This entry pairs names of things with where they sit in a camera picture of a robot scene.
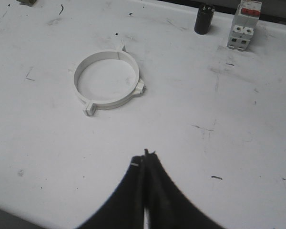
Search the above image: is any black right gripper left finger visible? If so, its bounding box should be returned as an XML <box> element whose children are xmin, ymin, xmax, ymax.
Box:
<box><xmin>80</xmin><ymin>156</ymin><xmax>145</xmax><ymax>229</ymax></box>

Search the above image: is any brass valve red handwheel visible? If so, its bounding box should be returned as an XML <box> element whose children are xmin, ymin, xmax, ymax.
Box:
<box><xmin>17</xmin><ymin>0</ymin><xmax>37</xmax><ymax>6</ymax></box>

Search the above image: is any white circuit breaker red switch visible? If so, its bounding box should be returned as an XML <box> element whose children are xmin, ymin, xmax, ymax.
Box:
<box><xmin>227</xmin><ymin>0</ymin><xmax>262</xmax><ymax>51</ymax></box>

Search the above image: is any white half pipe clamp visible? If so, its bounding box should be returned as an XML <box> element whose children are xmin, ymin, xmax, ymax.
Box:
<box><xmin>80</xmin><ymin>44</ymin><xmax>145</xmax><ymax>116</ymax></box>
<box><xmin>73</xmin><ymin>50</ymin><xmax>124</xmax><ymax>116</ymax></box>

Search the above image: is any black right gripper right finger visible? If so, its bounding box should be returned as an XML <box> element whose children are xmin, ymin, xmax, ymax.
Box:
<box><xmin>144</xmin><ymin>149</ymin><xmax>222</xmax><ymax>229</ymax></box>

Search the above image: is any dark brown cylindrical capacitor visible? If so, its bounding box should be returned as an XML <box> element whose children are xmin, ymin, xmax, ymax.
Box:
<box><xmin>194</xmin><ymin>4</ymin><xmax>215</xmax><ymax>35</ymax></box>

